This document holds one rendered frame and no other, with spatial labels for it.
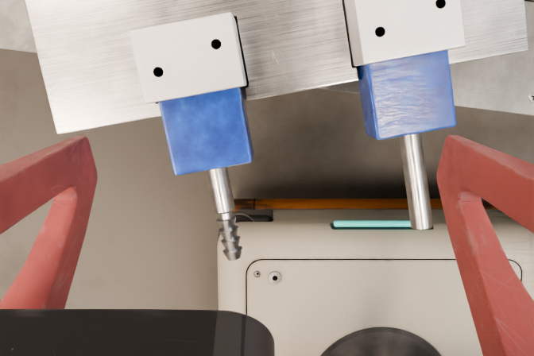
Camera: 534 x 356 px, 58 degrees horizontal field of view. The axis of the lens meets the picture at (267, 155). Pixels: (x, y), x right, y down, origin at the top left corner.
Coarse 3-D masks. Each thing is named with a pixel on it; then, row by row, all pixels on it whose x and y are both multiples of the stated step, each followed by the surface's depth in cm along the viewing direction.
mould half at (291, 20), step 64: (64, 0) 25; (128, 0) 25; (192, 0) 25; (256, 0) 25; (320, 0) 25; (512, 0) 25; (64, 64) 26; (128, 64) 26; (256, 64) 26; (320, 64) 26; (64, 128) 26
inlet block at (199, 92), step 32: (160, 32) 23; (192, 32) 23; (224, 32) 23; (160, 64) 23; (192, 64) 23; (224, 64) 23; (160, 96) 23; (192, 96) 25; (224, 96) 25; (192, 128) 25; (224, 128) 25; (192, 160) 25; (224, 160) 25; (224, 192) 26; (224, 224) 27
